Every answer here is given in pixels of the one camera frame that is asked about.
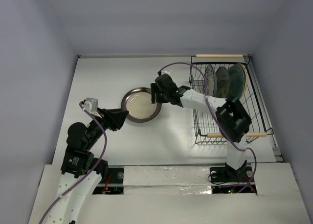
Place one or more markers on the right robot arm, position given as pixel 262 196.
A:
pixel 230 116

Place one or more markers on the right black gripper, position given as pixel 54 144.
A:
pixel 156 92

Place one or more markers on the brown rimmed cream plate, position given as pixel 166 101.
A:
pixel 138 102

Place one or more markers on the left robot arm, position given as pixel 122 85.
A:
pixel 81 171

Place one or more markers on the dark reindeer pattern plate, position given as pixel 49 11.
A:
pixel 223 82

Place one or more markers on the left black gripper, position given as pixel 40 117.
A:
pixel 114 118

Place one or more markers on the black wire dish rack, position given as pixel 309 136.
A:
pixel 206 130

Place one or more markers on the teal glazed plate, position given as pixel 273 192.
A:
pixel 236 82

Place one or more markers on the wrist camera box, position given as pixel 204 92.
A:
pixel 91 106
pixel 162 72

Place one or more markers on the beige wooden plate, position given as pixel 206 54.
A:
pixel 245 78

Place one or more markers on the blue floral white plate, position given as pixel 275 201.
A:
pixel 210 80

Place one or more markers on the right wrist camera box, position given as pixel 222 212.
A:
pixel 162 72

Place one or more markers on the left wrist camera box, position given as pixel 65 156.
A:
pixel 91 106

